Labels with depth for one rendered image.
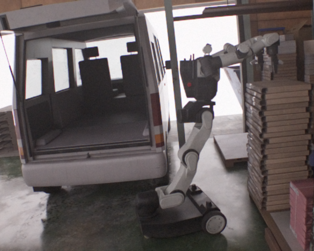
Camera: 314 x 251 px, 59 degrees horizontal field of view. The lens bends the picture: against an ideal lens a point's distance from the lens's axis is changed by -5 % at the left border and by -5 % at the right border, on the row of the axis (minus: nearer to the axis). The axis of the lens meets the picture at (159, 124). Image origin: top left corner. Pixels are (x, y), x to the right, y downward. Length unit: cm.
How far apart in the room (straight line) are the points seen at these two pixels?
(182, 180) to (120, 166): 66
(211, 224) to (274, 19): 343
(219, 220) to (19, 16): 196
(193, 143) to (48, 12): 140
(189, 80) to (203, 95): 15
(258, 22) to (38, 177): 373
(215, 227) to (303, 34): 304
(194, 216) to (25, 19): 179
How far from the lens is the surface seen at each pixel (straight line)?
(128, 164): 275
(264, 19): 486
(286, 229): 237
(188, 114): 225
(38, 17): 173
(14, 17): 179
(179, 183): 240
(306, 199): 200
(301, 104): 238
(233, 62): 212
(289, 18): 499
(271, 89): 227
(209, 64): 206
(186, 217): 237
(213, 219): 238
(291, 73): 432
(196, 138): 232
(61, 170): 293
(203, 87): 222
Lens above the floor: 139
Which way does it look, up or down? 13 degrees down
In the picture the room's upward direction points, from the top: 7 degrees counter-clockwise
